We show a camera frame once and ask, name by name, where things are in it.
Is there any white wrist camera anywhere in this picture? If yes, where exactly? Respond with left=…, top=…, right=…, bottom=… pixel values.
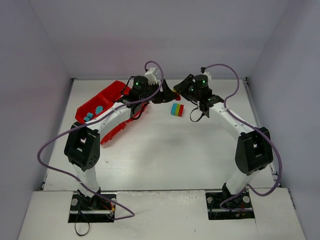
left=200, top=67, right=212, bottom=81
left=144, top=66, right=159, bottom=86

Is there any red green cyan brick tower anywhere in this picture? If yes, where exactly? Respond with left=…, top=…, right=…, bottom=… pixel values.
left=175, top=93, right=181, bottom=101

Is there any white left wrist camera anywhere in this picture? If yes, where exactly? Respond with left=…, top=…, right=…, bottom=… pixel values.
left=144, top=66, right=159, bottom=86

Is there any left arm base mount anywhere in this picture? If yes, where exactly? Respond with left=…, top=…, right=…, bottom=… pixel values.
left=68, top=192, right=116, bottom=223

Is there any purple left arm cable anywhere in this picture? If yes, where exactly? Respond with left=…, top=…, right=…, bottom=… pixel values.
left=36, top=60, right=165, bottom=221

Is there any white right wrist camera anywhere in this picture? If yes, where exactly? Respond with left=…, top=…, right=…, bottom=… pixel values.
left=200, top=67, right=212, bottom=81

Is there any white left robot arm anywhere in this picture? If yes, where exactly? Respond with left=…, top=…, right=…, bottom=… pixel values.
left=64, top=75, right=180, bottom=198

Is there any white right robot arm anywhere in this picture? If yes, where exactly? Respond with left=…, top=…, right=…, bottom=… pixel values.
left=173, top=73, right=273, bottom=197

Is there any cyan green red brick stack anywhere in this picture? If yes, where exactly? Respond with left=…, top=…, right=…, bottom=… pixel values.
left=170, top=103, right=184, bottom=117

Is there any small cyan square brick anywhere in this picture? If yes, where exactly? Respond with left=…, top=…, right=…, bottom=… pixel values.
left=83, top=112, right=94, bottom=122

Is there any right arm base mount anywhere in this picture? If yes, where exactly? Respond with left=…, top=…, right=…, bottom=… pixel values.
left=205, top=191, right=255, bottom=221

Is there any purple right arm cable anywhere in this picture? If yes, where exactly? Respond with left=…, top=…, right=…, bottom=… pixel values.
left=201, top=63, right=283, bottom=211

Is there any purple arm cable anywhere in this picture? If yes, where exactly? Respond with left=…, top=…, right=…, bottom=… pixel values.
left=201, top=63, right=283, bottom=211
left=36, top=60, right=165, bottom=221

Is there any red divided plastic bin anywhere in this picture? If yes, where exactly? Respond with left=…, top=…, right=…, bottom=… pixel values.
left=75, top=80, right=148, bottom=145

